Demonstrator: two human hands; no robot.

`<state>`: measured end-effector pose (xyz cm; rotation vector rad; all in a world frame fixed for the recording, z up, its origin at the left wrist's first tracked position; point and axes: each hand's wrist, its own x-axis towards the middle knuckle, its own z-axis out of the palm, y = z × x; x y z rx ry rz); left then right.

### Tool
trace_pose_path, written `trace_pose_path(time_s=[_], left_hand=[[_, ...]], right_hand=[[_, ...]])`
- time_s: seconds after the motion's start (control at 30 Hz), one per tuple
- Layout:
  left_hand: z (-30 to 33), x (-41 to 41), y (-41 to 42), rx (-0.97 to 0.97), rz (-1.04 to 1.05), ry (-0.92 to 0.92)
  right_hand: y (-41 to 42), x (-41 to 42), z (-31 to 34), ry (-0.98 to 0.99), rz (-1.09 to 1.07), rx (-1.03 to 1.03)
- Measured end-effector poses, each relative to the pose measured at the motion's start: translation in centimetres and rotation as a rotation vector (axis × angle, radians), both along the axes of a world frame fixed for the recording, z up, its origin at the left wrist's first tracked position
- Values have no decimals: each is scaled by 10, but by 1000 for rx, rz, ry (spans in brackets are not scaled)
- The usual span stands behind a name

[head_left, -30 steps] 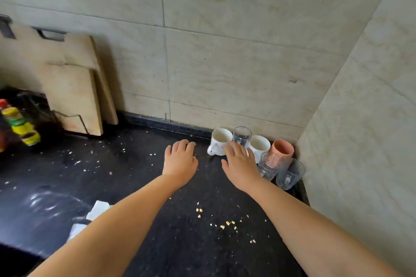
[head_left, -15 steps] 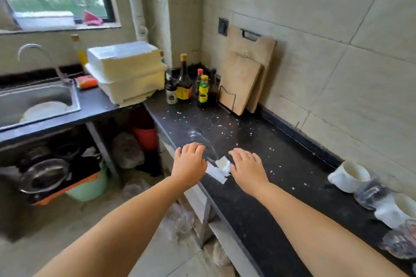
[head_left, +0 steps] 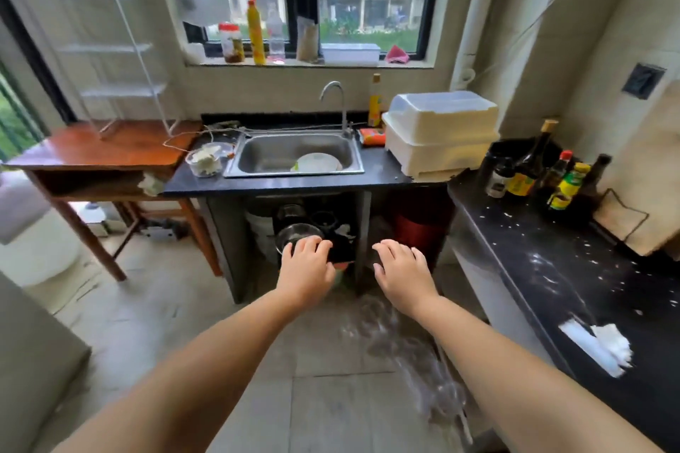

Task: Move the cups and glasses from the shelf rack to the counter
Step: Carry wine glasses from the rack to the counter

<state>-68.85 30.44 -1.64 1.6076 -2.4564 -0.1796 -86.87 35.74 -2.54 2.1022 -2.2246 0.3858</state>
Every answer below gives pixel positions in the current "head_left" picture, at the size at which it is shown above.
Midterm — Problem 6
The red bucket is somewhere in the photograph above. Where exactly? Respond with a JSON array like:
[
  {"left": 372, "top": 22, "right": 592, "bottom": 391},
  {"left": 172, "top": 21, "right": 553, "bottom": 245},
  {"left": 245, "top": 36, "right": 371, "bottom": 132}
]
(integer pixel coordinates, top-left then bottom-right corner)
[{"left": 392, "top": 213, "right": 453, "bottom": 271}]

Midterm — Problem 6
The chrome faucet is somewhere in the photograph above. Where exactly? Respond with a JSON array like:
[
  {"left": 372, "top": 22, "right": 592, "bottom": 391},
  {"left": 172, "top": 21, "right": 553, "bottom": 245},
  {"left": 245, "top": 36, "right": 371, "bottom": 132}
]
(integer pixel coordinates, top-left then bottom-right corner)
[{"left": 319, "top": 80, "right": 355, "bottom": 139}]

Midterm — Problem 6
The tall dark brown-capped bottle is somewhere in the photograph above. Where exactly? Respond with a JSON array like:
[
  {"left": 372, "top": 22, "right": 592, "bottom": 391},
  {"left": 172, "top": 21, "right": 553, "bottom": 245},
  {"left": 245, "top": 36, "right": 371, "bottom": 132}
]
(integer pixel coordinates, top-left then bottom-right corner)
[{"left": 506, "top": 119, "right": 560, "bottom": 199}]

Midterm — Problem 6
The wooden cutting board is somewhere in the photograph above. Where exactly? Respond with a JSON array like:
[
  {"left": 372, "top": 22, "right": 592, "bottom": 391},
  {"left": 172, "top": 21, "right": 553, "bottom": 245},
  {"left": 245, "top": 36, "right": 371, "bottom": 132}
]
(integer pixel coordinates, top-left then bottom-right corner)
[{"left": 593, "top": 80, "right": 680, "bottom": 258}]

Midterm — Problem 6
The red lidded glass jar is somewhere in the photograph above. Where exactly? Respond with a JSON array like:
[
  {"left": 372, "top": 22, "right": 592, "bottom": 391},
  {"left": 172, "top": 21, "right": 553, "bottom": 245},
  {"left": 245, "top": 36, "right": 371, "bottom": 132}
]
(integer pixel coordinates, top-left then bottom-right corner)
[{"left": 218, "top": 22, "right": 246, "bottom": 65}]

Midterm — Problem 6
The brown paper bag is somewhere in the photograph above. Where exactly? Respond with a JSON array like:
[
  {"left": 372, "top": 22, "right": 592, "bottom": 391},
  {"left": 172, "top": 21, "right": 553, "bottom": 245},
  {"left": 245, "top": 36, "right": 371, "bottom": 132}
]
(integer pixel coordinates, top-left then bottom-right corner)
[{"left": 295, "top": 16, "right": 321, "bottom": 65}]

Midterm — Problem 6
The yellow oil bottle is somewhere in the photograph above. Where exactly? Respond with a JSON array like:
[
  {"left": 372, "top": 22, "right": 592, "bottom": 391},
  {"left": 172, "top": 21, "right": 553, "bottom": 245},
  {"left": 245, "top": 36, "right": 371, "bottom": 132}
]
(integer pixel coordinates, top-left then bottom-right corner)
[{"left": 368, "top": 73, "right": 384, "bottom": 129}]

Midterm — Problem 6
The dark red-capped sauce bottle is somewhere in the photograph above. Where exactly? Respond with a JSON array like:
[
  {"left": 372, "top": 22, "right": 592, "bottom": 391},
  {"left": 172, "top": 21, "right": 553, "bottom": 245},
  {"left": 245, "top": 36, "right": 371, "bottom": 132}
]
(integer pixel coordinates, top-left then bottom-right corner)
[{"left": 537, "top": 149, "right": 574, "bottom": 194}]

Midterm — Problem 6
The white cleaning cloth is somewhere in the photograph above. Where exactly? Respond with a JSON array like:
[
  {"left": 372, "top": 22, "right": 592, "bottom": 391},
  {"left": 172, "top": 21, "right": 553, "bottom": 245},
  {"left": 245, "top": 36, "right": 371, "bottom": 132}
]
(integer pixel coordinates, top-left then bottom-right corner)
[{"left": 558, "top": 318, "right": 634, "bottom": 379}]

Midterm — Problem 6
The person's left hand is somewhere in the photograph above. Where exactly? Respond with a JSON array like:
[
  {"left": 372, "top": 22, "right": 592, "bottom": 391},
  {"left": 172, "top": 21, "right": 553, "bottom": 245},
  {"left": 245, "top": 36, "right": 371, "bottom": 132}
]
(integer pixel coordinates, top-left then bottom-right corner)
[{"left": 276, "top": 235, "right": 337, "bottom": 310}]

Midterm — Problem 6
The clear plastic bottle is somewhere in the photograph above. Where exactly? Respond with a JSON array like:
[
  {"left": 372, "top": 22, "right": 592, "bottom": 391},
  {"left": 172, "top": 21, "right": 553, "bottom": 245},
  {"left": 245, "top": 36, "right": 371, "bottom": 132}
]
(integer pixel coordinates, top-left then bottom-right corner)
[{"left": 266, "top": 9, "right": 287, "bottom": 64}]

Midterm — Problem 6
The dark wall socket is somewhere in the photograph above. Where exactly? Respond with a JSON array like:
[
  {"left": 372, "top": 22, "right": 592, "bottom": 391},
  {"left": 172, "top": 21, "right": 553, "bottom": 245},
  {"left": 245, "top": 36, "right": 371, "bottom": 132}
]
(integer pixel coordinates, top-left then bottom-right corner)
[{"left": 621, "top": 62, "right": 667, "bottom": 101}]

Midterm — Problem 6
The white wire shelf rack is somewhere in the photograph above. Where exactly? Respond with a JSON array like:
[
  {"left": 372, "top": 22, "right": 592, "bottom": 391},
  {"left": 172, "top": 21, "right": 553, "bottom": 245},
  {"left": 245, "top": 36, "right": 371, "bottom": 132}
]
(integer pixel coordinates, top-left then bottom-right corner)
[{"left": 11, "top": 0, "right": 182, "bottom": 139}]

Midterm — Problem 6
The person's right forearm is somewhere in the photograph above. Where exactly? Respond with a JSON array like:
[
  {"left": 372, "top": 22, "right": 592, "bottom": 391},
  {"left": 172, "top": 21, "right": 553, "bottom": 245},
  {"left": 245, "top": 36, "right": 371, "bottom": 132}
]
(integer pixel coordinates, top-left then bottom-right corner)
[{"left": 412, "top": 294, "right": 666, "bottom": 453}]

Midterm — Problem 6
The tall yellow squeeze bottle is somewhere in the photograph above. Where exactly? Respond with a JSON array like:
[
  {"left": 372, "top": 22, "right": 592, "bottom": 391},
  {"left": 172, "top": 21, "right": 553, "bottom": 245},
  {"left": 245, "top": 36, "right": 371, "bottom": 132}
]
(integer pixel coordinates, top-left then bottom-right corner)
[{"left": 246, "top": 0, "right": 267, "bottom": 66}]

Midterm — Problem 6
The dark black-capped bottle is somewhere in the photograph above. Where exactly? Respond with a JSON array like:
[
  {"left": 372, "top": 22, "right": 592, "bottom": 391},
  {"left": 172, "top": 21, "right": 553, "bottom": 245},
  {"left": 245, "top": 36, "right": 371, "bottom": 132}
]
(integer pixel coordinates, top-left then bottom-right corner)
[{"left": 578, "top": 153, "right": 613, "bottom": 200}]

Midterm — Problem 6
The steel bowl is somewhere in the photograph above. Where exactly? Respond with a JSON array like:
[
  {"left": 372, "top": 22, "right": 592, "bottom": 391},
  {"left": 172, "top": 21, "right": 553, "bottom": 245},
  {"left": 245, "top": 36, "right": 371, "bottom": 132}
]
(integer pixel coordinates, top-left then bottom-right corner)
[{"left": 274, "top": 223, "right": 325, "bottom": 257}]

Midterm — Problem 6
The stainless steel sink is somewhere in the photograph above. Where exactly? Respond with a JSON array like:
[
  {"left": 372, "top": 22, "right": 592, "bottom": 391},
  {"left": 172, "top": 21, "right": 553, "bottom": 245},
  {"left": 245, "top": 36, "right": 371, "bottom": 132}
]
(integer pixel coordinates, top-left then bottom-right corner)
[{"left": 222, "top": 131, "right": 366, "bottom": 179}]

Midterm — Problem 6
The white rectangular lidded container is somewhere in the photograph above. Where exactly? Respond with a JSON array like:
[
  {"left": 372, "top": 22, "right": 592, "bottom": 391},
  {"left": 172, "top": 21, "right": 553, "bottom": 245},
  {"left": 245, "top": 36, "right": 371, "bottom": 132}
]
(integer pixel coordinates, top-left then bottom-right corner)
[{"left": 320, "top": 42, "right": 382, "bottom": 66}]

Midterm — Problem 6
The clear plastic bag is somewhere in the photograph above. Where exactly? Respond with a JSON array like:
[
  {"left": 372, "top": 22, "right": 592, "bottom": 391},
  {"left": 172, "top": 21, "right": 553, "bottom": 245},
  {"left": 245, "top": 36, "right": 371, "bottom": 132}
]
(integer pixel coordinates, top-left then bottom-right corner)
[{"left": 344, "top": 296, "right": 475, "bottom": 444}]

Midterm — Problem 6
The brown wooden table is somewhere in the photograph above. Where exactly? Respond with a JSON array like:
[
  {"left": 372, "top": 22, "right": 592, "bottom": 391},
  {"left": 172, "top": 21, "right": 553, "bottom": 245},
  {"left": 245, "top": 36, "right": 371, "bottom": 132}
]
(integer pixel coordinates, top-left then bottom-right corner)
[{"left": 4, "top": 119, "right": 224, "bottom": 283}]

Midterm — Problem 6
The white lidded dish box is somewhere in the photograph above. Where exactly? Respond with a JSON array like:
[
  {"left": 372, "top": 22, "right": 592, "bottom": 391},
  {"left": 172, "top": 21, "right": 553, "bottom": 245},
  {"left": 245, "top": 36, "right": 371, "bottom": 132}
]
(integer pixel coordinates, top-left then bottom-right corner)
[{"left": 381, "top": 91, "right": 500, "bottom": 179}]

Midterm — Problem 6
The orange sponge packet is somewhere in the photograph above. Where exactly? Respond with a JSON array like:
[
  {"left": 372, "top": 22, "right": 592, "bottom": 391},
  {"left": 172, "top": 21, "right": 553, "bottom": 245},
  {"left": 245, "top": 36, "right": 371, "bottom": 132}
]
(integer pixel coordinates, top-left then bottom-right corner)
[{"left": 356, "top": 127, "right": 387, "bottom": 148}]

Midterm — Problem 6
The white bucket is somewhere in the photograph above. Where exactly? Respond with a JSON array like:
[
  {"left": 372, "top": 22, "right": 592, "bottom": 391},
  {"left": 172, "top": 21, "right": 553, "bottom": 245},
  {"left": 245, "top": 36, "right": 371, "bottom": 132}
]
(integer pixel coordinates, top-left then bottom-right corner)
[{"left": 245, "top": 211, "right": 283, "bottom": 265}]

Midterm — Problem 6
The yellow-capped green-label bottle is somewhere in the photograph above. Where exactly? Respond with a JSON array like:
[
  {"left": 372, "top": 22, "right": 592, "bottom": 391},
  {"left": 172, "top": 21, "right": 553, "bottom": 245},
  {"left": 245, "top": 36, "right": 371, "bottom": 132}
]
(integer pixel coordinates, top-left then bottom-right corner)
[{"left": 546, "top": 162, "right": 592, "bottom": 212}]

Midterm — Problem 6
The crumpled white tissue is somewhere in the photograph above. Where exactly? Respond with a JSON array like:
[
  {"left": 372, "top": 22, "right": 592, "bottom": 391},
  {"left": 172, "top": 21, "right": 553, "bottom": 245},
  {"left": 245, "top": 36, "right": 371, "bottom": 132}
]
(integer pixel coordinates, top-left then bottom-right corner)
[{"left": 136, "top": 172, "right": 166, "bottom": 198}]

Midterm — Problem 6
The person's left forearm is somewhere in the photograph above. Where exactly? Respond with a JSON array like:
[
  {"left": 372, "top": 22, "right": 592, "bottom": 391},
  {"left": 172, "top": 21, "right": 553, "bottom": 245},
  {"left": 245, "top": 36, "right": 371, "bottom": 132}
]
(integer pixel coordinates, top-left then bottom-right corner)
[{"left": 52, "top": 289, "right": 306, "bottom": 453}]

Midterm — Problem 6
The white plate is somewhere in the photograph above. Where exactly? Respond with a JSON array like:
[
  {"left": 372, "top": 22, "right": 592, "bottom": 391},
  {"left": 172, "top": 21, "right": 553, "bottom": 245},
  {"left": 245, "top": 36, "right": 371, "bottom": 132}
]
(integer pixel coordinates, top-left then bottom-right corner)
[{"left": 290, "top": 151, "right": 344, "bottom": 174}]

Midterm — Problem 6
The person's right hand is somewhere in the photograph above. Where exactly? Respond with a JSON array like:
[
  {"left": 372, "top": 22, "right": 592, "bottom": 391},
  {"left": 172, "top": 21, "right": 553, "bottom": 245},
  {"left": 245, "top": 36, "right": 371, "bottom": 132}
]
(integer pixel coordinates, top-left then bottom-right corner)
[{"left": 371, "top": 239, "right": 440, "bottom": 317}]

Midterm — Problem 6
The thin white cord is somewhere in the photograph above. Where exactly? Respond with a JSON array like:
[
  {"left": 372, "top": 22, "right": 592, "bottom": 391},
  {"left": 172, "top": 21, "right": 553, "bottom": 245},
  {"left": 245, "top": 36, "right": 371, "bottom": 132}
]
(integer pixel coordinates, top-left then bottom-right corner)
[{"left": 472, "top": 0, "right": 621, "bottom": 83}]

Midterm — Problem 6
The clear glass bowl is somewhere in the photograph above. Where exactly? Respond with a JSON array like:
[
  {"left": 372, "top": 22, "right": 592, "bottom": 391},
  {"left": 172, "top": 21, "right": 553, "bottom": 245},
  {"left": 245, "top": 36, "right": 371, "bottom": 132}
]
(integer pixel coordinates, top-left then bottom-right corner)
[{"left": 185, "top": 142, "right": 236, "bottom": 178}]

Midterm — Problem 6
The small dark white-label jar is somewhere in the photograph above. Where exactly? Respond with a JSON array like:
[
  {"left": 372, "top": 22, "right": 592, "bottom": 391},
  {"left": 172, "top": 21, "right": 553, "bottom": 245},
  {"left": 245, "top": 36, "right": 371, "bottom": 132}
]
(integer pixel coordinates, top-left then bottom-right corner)
[{"left": 485, "top": 156, "right": 515, "bottom": 200}]

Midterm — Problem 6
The black wire board holder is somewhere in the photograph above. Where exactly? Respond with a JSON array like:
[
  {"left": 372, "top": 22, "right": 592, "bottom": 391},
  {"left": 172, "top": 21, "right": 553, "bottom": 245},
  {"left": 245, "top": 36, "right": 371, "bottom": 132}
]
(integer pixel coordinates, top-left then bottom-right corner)
[{"left": 591, "top": 188, "right": 651, "bottom": 247}]

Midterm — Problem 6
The white drain pipe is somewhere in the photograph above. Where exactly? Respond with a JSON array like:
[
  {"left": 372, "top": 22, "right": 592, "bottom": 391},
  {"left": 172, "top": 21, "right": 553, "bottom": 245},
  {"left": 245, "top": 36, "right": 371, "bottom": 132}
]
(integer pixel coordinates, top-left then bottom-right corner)
[{"left": 449, "top": 0, "right": 511, "bottom": 93}]

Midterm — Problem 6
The grey cabinet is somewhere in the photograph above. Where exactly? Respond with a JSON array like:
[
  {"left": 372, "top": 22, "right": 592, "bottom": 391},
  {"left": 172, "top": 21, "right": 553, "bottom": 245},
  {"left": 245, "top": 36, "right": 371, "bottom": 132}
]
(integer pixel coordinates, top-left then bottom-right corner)
[{"left": 0, "top": 271, "right": 92, "bottom": 453}]

